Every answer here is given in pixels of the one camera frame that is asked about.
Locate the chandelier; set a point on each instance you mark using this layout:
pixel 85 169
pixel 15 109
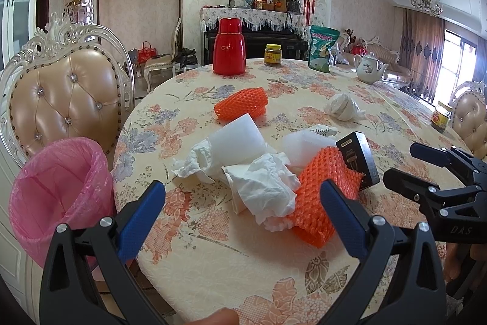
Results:
pixel 431 7

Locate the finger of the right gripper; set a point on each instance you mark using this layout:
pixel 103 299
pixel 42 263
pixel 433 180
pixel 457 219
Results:
pixel 454 159
pixel 427 193

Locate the white tissue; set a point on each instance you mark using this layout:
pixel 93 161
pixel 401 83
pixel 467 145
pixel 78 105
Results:
pixel 266 188

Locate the right tan ornate chair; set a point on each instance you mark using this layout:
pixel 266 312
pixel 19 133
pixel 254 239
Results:
pixel 468 117

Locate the floral tablecloth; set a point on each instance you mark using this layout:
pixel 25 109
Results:
pixel 223 239

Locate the black piano with lace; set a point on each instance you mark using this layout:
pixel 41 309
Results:
pixel 259 28

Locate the red thermos bottle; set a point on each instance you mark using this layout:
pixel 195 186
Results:
pixel 229 54

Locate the red handbag on floor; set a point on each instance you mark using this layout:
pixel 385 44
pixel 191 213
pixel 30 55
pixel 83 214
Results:
pixel 146 52

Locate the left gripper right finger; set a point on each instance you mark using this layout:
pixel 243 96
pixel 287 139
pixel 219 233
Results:
pixel 416 293

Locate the orange foam net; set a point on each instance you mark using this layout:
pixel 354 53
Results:
pixel 251 101
pixel 325 174

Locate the white floral teapot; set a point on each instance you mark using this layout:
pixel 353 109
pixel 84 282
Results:
pixel 368 68

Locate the jar at table edge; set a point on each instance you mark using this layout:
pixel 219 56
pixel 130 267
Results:
pixel 441 116

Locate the cream chair by piano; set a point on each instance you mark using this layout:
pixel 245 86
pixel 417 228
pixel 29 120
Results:
pixel 164 63

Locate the crumpled tissue left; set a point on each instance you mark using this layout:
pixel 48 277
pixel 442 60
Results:
pixel 199 162

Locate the white sofa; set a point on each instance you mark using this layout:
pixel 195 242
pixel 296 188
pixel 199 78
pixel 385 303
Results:
pixel 394 74

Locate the tan leather ornate chair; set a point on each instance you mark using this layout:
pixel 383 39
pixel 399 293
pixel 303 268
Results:
pixel 69 80

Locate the white foam sheet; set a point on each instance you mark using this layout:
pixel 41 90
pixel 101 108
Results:
pixel 302 146
pixel 237 142

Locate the green snack bag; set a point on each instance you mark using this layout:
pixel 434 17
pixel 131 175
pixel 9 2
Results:
pixel 322 39

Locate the black small box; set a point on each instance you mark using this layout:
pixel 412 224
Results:
pixel 358 156

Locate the brown curtain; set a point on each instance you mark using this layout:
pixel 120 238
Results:
pixel 421 52

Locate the yellow lid glass jar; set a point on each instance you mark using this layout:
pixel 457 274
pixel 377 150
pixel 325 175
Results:
pixel 273 54

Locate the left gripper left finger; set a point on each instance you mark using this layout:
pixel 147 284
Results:
pixel 68 293

